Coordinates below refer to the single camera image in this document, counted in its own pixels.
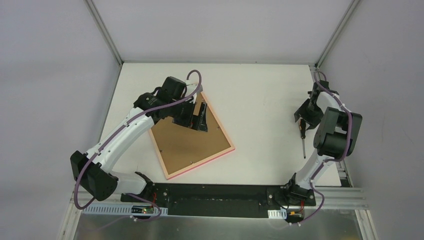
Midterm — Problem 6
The black screwdriver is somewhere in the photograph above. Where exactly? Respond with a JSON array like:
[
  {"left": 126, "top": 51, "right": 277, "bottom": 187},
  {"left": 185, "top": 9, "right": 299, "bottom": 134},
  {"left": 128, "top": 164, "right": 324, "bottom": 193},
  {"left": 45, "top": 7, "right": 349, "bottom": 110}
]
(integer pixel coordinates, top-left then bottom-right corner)
[{"left": 299, "top": 118, "right": 306, "bottom": 159}]

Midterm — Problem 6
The pink photo frame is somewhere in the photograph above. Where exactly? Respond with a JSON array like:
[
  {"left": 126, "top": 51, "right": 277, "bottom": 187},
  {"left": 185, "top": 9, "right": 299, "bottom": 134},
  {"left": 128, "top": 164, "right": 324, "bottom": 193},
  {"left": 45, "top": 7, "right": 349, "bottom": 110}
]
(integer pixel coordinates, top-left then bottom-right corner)
[{"left": 149, "top": 92, "right": 236, "bottom": 180}]

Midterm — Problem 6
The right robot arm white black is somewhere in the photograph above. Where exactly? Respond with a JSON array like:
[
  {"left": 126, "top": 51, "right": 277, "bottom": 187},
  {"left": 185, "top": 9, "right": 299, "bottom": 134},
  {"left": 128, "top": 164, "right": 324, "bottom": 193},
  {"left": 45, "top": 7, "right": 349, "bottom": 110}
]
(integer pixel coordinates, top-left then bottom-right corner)
[{"left": 282, "top": 80, "right": 363, "bottom": 206}]

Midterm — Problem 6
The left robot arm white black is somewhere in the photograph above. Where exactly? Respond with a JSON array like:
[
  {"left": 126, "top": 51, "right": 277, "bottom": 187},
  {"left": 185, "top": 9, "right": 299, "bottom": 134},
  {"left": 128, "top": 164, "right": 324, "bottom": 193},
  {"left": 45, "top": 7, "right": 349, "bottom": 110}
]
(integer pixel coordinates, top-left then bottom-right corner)
[{"left": 70, "top": 76, "right": 207, "bottom": 203}]

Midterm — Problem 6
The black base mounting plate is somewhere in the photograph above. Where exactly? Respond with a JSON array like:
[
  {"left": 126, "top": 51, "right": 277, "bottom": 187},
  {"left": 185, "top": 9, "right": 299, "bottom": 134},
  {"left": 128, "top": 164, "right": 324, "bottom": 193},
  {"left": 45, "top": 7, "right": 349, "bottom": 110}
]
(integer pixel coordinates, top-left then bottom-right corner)
[{"left": 120, "top": 183, "right": 316, "bottom": 218}]

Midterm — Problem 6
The right white cable duct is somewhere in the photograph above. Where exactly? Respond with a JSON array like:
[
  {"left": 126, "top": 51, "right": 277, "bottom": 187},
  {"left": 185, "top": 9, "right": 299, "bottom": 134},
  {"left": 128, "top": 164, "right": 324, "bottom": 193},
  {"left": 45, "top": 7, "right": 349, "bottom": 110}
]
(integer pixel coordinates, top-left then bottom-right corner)
[{"left": 267, "top": 208, "right": 287, "bottom": 220}]

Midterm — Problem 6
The white cable duct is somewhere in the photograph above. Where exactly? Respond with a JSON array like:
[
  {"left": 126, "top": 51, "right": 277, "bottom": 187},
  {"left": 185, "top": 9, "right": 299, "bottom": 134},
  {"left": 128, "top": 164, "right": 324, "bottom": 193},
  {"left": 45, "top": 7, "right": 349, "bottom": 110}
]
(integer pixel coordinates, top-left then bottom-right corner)
[
  {"left": 82, "top": 203, "right": 169, "bottom": 217},
  {"left": 267, "top": 208, "right": 287, "bottom": 220}
]

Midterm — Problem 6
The left white cable duct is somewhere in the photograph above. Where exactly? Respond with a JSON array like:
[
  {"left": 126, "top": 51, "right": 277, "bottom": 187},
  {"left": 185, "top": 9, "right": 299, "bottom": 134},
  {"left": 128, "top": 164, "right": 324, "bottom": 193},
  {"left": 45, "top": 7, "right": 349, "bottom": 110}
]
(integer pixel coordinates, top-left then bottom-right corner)
[{"left": 82, "top": 203, "right": 169, "bottom": 217}]

